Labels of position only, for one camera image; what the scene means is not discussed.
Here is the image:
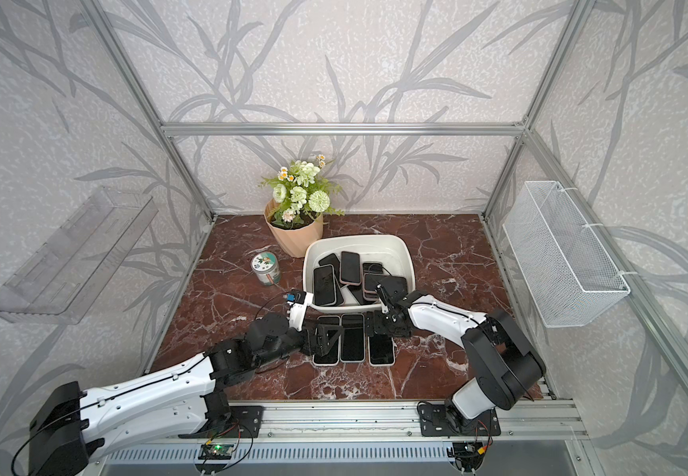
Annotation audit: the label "circuit board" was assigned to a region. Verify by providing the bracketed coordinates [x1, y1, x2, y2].
[447, 441, 487, 464]
[197, 441, 237, 461]

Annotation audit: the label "right circuit board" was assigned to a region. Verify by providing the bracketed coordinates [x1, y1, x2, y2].
[447, 441, 487, 464]

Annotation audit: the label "round tin with cartoon lid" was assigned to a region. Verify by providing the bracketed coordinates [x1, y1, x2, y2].
[251, 251, 282, 286]

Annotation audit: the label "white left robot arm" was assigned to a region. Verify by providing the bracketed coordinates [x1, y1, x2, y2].
[22, 313, 343, 475]

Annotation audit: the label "large phone grey case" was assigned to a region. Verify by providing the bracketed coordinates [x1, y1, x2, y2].
[313, 265, 338, 307]

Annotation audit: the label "white plastic storage box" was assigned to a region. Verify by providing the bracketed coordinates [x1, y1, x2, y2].
[304, 235, 415, 315]

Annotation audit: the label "beige flower pot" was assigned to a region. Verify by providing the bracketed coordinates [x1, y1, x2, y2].
[264, 200, 324, 258]

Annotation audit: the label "white and green artificial flowers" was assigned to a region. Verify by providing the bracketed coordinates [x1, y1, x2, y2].
[260, 154, 344, 230]

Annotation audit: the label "white wire mesh basket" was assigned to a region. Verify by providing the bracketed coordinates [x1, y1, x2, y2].
[503, 180, 631, 328]

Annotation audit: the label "dark phone back of box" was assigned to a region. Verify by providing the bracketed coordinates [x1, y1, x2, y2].
[318, 253, 341, 274]

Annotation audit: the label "phone with cream case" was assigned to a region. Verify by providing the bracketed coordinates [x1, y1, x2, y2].
[368, 334, 396, 367]

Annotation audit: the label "phone with light blue case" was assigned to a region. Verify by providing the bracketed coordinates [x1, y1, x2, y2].
[340, 313, 366, 363]

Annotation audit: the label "left circuit board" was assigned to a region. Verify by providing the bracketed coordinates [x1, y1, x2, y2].
[197, 441, 237, 461]

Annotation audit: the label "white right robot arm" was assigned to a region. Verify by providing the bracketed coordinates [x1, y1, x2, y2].
[377, 286, 546, 422]

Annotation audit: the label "phone with pink case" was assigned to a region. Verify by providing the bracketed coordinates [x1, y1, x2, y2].
[312, 315, 342, 366]

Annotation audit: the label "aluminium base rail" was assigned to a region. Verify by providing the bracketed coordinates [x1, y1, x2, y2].
[105, 400, 588, 473]

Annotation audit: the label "clear acrylic wall shelf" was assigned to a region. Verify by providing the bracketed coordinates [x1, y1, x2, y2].
[0, 186, 158, 325]

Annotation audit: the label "phone pink case in box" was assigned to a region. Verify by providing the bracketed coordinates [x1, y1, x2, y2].
[339, 250, 362, 287]

